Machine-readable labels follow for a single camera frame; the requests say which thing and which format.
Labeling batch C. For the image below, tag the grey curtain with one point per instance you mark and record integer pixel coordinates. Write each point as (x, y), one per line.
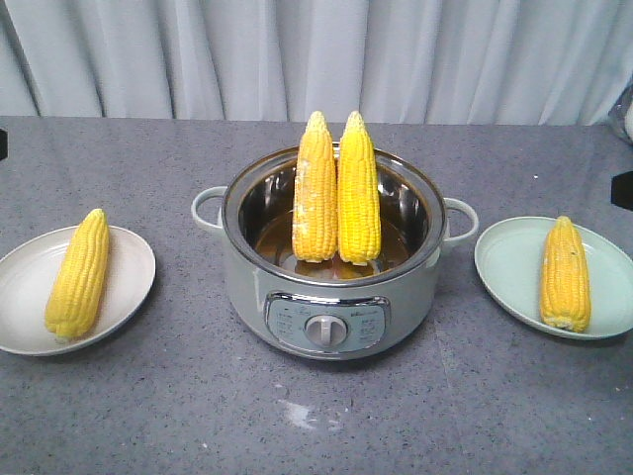
(413, 62)

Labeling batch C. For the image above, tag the yellow corn cob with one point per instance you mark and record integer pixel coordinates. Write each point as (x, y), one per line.
(359, 223)
(74, 302)
(565, 301)

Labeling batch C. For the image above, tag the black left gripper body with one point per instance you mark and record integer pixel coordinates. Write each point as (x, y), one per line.
(3, 144)

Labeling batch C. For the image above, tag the pale patchy corn cob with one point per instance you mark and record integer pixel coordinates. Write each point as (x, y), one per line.
(314, 226)

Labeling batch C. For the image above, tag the green electric cooking pot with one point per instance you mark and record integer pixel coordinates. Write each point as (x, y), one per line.
(331, 310)

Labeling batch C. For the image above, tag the green plate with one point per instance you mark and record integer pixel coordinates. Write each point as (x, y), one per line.
(508, 257)

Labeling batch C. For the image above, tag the white plate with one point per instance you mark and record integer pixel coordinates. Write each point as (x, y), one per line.
(28, 273)

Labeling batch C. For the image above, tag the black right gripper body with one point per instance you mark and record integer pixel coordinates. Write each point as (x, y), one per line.
(621, 190)

